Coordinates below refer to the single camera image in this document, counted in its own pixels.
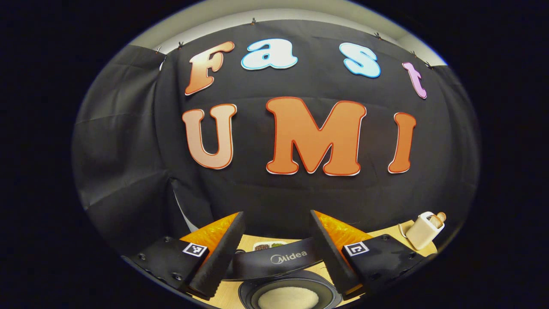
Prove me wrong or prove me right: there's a white toaster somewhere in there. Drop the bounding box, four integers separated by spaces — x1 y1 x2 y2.
405 211 445 251

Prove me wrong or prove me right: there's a small white divided dish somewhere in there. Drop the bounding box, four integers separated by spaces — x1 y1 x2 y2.
252 241 288 251

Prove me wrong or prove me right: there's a black rice cooker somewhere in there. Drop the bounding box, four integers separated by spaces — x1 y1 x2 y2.
223 249 344 309

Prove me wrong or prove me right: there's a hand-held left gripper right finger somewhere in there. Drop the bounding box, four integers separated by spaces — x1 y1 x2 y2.
310 209 429 301

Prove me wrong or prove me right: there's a white rice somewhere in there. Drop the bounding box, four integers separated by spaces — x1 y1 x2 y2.
257 287 320 309

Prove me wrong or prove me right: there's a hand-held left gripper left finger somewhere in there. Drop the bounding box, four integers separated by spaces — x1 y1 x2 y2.
122 211 247 300

